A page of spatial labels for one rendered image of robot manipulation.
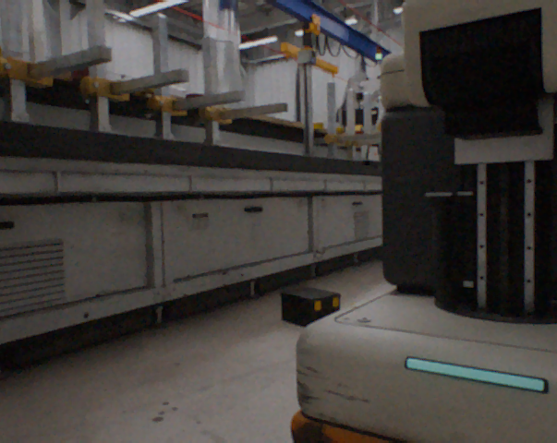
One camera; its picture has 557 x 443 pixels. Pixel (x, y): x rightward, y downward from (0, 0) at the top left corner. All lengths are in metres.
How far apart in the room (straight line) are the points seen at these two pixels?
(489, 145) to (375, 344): 0.41
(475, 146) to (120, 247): 1.32
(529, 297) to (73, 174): 1.17
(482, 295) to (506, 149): 0.28
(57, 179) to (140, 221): 0.56
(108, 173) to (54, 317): 0.49
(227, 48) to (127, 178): 5.64
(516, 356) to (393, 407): 0.20
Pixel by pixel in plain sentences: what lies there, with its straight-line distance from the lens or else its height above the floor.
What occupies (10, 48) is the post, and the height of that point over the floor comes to 0.88.
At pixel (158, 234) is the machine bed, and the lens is 1.97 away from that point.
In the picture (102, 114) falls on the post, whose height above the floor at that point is 0.75.
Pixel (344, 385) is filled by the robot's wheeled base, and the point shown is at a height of 0.20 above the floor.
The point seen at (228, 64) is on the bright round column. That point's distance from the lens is 7.11.
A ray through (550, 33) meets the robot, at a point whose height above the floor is 0.71.
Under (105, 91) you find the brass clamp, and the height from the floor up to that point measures 0.82.
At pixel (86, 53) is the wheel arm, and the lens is 1.26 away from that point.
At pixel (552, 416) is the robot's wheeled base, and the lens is 0.78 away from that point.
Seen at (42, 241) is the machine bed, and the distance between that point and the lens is 1.72.
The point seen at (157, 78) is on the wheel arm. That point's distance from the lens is 1.44.
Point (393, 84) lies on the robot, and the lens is 1.14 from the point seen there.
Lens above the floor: 0.51
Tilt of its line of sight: 3 degrees down
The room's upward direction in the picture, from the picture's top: 1 degrees counter-clockwise
